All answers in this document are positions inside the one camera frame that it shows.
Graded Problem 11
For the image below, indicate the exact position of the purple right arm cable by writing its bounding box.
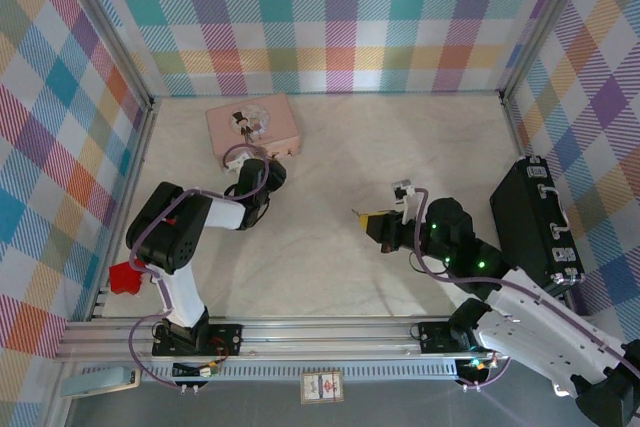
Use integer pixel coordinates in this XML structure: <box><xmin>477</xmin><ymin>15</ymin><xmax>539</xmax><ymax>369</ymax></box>
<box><xmin>411</xmin><ymin>187</ymin><xmax>640</xmax><ymax>391</ymax></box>

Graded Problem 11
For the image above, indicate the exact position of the aluminium back rail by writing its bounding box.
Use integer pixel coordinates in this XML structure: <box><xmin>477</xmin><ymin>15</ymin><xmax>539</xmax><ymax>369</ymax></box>
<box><xmin>149</xmin><ymin>90</ymin><xmax>504</xmax><ymax>99</ymax></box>

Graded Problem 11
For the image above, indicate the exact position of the aluminium side rail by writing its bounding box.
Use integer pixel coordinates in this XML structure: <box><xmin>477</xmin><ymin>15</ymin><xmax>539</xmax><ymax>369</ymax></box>
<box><xmin>87</xmin><ymin>99</ymin><xmax>157</xmax><ymax>322</ymax></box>
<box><xmin>498</xmin><ymin>91</ymin><xmax>532</xmax><ymax>163</ymax></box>

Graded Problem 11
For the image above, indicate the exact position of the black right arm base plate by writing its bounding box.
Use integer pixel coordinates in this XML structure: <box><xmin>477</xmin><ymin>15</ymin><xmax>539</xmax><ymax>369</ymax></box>
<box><xmin>417</xmin><ymin>320</ymin><xmax>474</xmax><ymax>354</ymax></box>

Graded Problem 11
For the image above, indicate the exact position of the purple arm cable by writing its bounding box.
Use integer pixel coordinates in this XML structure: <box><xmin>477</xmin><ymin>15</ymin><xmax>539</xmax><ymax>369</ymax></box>
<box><xmin>411</xmin><ymin>187</ymin><xmax>640</xmax><ymax>391</ymax></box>
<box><xmin>128</xmin><ymin>143</ymin><xmax>274</xmax><ymax>391</ymax></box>

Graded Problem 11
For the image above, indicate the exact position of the playing card box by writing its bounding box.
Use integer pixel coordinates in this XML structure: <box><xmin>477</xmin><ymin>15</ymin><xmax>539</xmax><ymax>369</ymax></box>
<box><xmin>299</xmin><ymin>370</ymin><xmax>347</xmax><ymax>406</ymax></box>

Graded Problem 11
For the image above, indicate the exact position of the black briefcase with metal fittings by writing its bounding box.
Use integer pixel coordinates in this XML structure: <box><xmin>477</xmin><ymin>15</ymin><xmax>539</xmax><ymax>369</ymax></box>
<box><xmin>488</xmin><ymin>156</ymin><xmax>587</xmax><ymax>298</ymax></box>

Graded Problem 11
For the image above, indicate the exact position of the yellow connector with wires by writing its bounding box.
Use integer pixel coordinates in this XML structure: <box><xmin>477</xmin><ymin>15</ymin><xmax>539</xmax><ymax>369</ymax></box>
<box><xmin>171</xmin><ymin>357</ymin><xmax>225</xmax><ymax>380</ymax></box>
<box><xmin>458</xmin><ymin>352</ymin><xmax>502</xmax><ymax>379</ymax></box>

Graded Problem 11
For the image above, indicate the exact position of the pink tin box with couple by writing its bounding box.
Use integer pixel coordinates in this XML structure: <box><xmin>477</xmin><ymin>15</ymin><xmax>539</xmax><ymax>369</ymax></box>
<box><xmin>205</xmin><ymin>92</ymin><xmax>303</xmax><ymax>173</ymax></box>

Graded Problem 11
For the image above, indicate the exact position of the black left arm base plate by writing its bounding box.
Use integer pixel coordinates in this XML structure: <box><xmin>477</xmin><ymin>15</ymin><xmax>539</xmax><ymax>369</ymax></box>
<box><xmin>152</xmin><ymin>321</ymin><xmax>245</xmax><ymax>358</ymax></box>

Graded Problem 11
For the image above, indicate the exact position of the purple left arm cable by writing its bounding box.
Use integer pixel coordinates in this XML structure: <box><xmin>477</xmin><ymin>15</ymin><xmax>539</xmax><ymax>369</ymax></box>
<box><xmin>128</xmin><ymin>143</ymin><xmax>274</xmax><ymax>391</ymax></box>

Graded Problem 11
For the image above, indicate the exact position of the aluminium frame post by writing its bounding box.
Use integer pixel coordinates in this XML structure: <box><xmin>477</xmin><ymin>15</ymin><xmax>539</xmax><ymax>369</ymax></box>
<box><xmin>47</xmin><ymin>0</ymin><xmax>156</xmax><ymax>111</ymax></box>
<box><xmin>497</xmin><ymin>0</ymin><xmax>601</xmax><ymax>106</ymax></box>

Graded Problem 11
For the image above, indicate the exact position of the grey slotted cable duct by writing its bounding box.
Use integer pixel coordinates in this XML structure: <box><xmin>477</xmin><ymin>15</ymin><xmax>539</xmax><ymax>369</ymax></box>
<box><xmin>154</xmin><ymin>359</ymin><xmax>501</xmax><ymax>382</ymax></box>

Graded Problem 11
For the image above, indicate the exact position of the red plastic block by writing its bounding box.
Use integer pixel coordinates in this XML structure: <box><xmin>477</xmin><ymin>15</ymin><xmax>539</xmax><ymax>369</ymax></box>
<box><xmin>108</xmin><ymin>261</ymin><xmax>147</xmax><ymax>296</ymax></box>

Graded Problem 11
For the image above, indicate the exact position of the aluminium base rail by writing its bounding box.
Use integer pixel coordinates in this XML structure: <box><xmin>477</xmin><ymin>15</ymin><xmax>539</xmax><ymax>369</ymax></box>
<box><xmin>54</xmin><ymin>315</ymin><xmax>501</xmax><ymax>362</ymax></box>

